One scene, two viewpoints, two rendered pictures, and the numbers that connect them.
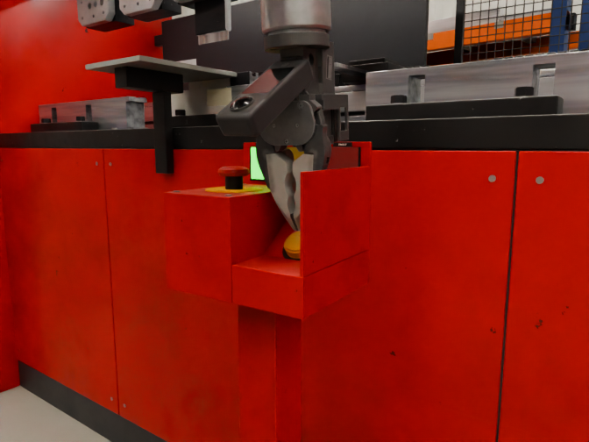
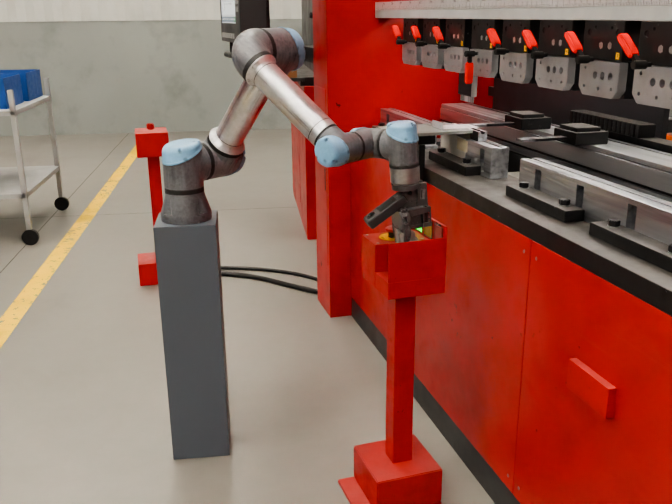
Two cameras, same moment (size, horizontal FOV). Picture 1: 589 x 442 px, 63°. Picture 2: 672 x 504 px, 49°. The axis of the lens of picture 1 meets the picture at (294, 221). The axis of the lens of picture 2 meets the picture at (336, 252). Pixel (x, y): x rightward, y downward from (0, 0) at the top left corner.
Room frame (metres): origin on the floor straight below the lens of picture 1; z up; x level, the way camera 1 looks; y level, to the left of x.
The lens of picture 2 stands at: (-1.00, -1.02, 1.36)
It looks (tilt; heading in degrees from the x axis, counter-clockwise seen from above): 18 degrees down; 39
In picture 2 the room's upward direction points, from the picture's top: 1 degrees counter-clockwise
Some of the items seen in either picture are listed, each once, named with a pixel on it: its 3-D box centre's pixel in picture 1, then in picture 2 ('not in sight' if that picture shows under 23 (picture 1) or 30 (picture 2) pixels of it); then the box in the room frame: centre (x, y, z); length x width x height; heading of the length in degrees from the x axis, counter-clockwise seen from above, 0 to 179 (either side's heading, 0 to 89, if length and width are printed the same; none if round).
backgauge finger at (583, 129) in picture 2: (359, 68); (558, 134); (1.14, -0.15, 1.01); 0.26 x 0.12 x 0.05; 144
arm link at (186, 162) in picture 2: not in sight; (184, 163); (0.41, 0.69, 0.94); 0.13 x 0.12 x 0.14; 0
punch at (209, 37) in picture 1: (212, 21); (467, 87); (1.20, 0.19, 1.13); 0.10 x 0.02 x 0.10; 54
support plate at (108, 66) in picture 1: (165, 71); (423, 129); (1.08, 0.28, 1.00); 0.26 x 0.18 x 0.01; 144
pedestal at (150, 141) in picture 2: not in sight; (157, 203); (1.38, 2.10, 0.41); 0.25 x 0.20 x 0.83; 144
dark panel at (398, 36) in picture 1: (270, 63); (566, 78); (1.75, 0.08, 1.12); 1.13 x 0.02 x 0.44; 54
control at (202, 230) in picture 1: (269, 215); (402, 252); (0.58, 0.03, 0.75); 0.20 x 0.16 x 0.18; 57
